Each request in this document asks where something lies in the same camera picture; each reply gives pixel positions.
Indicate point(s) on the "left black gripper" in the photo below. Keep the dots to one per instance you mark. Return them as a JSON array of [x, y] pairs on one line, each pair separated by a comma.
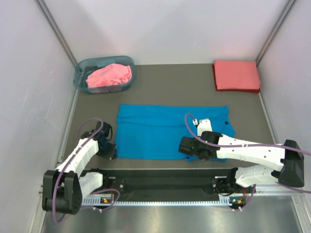
[[112, 153]]

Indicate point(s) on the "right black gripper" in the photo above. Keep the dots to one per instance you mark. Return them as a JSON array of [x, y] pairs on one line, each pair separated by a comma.
[[200, 136]]

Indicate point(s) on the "blue t shirt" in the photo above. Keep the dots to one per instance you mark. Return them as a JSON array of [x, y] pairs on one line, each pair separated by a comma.
[[154, 132]]

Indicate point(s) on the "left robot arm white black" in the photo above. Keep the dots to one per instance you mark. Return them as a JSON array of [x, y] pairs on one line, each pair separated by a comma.
[[65, 187]]

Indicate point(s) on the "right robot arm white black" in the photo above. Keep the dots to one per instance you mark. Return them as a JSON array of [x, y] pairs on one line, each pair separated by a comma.
[[282, 163]]

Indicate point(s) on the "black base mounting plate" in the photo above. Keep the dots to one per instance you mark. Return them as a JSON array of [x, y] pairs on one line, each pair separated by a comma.
[[172, 184]]

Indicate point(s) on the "pink crumpled t shirt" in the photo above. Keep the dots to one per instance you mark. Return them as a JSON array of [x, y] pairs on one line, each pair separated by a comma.
[[113, 74]]

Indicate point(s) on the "teal plastic basket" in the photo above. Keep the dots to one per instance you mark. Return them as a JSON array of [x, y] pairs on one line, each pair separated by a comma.
[[88, 66]]

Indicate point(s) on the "folded dark red t shirt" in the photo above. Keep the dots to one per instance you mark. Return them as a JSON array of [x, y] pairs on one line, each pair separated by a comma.
[[234, 90]]

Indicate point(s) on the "folded coral pink t shirt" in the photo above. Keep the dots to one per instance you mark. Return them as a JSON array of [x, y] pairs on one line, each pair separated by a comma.
[[237, 74]]

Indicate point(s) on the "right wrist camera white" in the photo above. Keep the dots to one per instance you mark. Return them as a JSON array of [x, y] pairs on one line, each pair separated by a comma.
[[202, 126]]

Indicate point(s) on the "grey slotted cable duct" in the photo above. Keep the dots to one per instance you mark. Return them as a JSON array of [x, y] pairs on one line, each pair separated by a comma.
[[105, 201]]

